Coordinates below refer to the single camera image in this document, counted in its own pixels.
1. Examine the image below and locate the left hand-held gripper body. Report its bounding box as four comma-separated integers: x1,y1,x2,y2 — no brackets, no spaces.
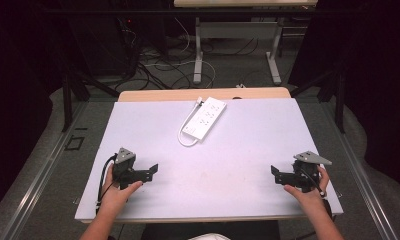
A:
112,147,138,191

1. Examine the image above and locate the tangle of floor cables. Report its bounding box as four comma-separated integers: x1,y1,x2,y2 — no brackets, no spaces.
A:
116,16,261,91

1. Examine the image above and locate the white power strip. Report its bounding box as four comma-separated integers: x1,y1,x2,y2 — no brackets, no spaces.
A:
181,96,228,143

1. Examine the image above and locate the person's left hand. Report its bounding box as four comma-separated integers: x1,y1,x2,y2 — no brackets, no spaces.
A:
99,163,144,215

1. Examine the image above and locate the black floor hatch frame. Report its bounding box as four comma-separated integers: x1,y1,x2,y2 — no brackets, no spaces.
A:
64,134,86,152

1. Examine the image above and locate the metal floor rail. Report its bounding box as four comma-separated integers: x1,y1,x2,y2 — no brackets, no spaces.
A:
1,101,89,240
317,99,394,240

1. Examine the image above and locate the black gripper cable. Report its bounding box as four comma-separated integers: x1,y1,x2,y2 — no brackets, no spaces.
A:
301,166,326,198
95,154,120,215

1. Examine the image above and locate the white table mat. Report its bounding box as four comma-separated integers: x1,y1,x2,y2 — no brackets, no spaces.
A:
74,97,344,223

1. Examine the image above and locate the white power strip cable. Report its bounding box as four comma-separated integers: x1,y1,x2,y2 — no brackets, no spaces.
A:
177,96,204,148

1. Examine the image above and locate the white-framed desk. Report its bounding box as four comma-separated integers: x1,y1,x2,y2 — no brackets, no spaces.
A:
173,0,319,86

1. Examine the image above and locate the wooden table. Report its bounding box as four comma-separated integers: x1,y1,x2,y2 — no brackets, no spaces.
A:
81,86,309,225

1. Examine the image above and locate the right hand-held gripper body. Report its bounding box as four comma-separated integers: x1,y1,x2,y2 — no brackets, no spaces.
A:
292,150,333,194

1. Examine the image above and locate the black metal stand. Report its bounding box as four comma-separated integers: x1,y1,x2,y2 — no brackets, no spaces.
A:
289,64,347,134
59,66,121,133

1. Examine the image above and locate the person's dark clothing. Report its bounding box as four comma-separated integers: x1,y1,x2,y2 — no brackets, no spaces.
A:
140,219,282,240

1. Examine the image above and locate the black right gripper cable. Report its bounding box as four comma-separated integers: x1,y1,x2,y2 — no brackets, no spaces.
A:
301,166,326,198

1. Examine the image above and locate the person's right hand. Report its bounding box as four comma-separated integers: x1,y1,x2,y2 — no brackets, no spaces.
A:
283,165,331,208

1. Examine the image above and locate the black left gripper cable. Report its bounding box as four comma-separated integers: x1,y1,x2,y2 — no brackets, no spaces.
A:
95,154,120,215

